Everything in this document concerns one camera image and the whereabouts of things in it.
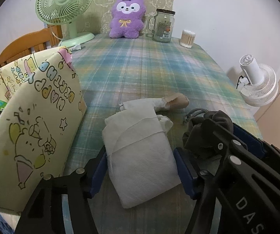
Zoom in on white standing fan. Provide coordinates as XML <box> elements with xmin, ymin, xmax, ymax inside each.
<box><xmin>236</xmin><ymin>55</ymin><xmax>279</xmax><ymax>107</ymax></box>

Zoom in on dark drawstring pouch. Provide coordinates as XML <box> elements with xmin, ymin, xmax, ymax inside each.
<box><xmin>182</xmin><ymin>108</ymin><xmax>235</xmax><ymax>156</ymax></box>

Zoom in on olive cartoon print board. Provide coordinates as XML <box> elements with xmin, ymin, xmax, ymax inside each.
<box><xmin>85</xmin><ymin>0</ymin><xmax>177</xmax><ymax>36</ymax></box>

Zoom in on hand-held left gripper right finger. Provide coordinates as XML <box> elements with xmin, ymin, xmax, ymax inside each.
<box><xmin>174</xmin><ymin>148</ymin><xmax>226</xmax><ymax>234</ymax></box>

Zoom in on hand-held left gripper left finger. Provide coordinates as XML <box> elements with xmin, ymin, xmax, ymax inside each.
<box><xmin>16</xmin><ymin>146</ymin><xmax>107</xmax><ymax>234</ymax></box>

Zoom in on cotton swab container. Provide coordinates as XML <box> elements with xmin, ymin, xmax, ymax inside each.
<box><xmin>180</xmin><ymin>30</ymin><xmax>196</xmax><ymax>48</ymax></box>

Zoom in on white cloth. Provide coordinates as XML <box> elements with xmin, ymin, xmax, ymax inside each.
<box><xmin>102</xmin><ymin>99</ymin><xmax>182</xmax><ymax>209</ymax></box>

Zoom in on green desk fan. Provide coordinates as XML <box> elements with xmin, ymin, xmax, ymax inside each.
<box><xmin>36</xmin><ymin>0</ymin><xmax>96</xmax><ymax>47</ymax></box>

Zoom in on glass jar with dark lid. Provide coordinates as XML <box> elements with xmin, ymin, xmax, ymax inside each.
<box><xmin>146</xmin><ymin>8</ymin><xmax>176</xmax><ymax>43</ymax></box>

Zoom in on purple plush toy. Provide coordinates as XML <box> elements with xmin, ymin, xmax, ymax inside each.
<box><xmin>109</xmin><ymin>0</ymin><xmax>147</xmax><ymax>39</ymax></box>

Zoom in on yellow cartoon print storage box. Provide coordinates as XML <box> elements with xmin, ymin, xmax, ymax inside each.
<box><xmin>0</xmin><ymin>46</ymin><xmax>87</xmax><ymax>212</ymax></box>

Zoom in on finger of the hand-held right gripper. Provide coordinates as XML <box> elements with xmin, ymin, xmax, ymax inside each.
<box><xmin>185</xmin><ymin>119</ymin><xmax>248</xmax><ymax>173</ymax></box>
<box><xmin>233</xmin><ymin>124</ymin><xmax>280</xmax><ymax>173</ymax></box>

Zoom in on rolled beige and white sock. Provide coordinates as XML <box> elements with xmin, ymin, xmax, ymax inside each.
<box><xmin>119</xmin><ymin>93</ymin><xmax>190</xmax><ymax>113</ymax></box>

